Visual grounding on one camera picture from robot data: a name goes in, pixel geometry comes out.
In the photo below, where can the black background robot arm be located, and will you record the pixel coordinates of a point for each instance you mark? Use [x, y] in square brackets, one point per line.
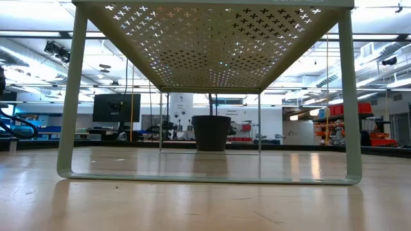
[163, 128]

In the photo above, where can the black plant pot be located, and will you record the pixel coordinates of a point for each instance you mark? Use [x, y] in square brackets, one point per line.
[211, 133]

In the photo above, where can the green perforated metal shelf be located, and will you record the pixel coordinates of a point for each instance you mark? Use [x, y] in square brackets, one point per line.
[208, 48]

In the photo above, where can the black background monitor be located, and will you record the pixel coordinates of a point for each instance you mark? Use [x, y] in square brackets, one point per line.
[106, 109]

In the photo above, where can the round ceiling fixture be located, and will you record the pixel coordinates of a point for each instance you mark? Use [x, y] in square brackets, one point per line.
[104, 66]

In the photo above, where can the black storage rack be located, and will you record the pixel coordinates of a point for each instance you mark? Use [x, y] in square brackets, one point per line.
[334, 117]

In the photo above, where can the red storage bin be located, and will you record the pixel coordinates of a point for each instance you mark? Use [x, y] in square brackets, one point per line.
[364, 108]
[336, 110]

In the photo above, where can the blue storage shelf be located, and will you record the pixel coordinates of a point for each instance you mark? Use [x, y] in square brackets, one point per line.
[41, 129]

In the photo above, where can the orange storage bins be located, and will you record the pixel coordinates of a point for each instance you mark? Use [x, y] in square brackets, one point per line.
[383, 141]

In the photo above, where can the black aluminium table frame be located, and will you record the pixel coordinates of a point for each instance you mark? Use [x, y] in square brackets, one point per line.
[112, 143]

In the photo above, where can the black ceiling camera rig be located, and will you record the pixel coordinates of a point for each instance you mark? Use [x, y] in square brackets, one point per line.
[57, 51]

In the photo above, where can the black security camera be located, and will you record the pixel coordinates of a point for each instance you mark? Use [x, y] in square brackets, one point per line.
[389, 61]

